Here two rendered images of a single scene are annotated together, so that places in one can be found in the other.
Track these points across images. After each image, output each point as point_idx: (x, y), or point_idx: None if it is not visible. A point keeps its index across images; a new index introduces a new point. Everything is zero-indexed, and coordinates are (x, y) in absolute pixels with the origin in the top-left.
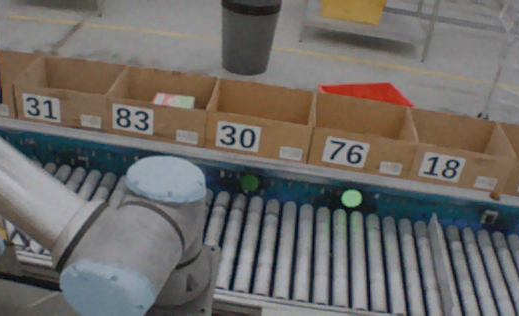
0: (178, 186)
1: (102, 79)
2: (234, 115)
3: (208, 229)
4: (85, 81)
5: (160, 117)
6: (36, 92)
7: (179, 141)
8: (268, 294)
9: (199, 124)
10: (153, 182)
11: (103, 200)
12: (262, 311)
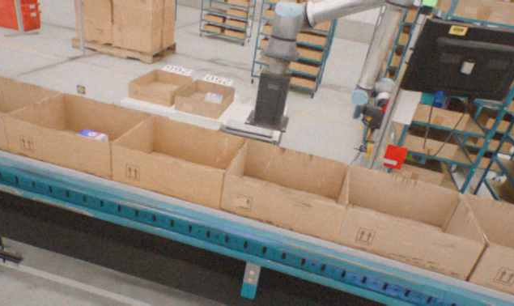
0: (285, 2)
1: (378, 239)
2: (223, 132)
3: None
4: (402, 252)
5: (288, 161)
6: (427, 189)
7: (265, 177)
8: None
9: (251, 153)
10: (293, 3)
11: (307, 4)
12: (218, 129)
